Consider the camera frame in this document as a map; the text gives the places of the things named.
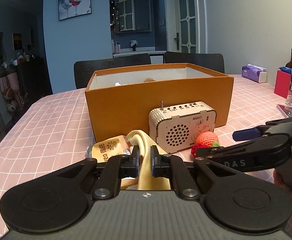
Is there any yellow cloth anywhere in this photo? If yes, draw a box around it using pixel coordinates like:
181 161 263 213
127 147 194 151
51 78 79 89
121 130 170 191

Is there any grey-brown plush toy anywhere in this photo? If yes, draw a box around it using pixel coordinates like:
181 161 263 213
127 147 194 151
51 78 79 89
143 78 156 82

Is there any snack packet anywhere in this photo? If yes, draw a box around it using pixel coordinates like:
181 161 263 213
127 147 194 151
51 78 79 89
86 135 131 163

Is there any wooden radio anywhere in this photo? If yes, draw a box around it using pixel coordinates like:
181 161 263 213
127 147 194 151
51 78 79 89
149 101 217 153

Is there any orange crochet fruit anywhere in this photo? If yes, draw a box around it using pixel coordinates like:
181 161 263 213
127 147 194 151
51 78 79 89
190 131 220 156

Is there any red box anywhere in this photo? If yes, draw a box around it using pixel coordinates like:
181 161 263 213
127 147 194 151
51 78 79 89
274 69 291 99

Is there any purple tissue box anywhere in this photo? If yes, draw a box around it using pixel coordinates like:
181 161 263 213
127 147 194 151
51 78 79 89
241 64 267 83

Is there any orange storage box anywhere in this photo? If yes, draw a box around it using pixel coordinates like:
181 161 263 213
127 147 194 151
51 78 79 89
85 63 234 142

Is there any pink checkered tablecloth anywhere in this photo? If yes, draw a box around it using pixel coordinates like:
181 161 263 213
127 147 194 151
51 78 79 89
0 75 285 237

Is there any black chair right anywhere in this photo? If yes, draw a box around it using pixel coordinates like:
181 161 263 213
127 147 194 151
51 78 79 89
164 51 225 74

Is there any black chair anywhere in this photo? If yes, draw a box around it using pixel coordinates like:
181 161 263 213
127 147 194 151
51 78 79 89
164 51 225 74
74 53 151 89

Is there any black chair left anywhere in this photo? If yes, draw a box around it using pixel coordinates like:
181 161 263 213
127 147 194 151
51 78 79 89
74 53 151 89

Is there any white drawer cabinet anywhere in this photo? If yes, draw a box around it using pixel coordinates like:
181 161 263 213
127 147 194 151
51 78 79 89
112 49 167 65

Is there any white glass door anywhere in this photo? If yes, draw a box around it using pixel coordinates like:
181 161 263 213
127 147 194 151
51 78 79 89
164 0 207 53

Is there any wall mirror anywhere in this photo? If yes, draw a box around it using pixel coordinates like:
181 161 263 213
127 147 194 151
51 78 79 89
115 0 151 33

